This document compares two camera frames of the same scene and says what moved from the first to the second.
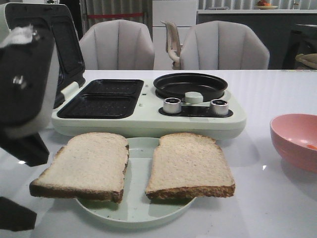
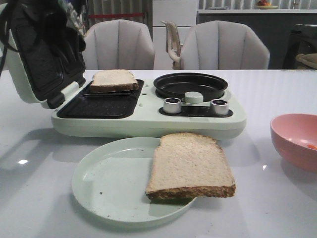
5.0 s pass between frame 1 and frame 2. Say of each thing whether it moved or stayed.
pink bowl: stayed
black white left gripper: moved
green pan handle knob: stayed
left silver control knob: stayed
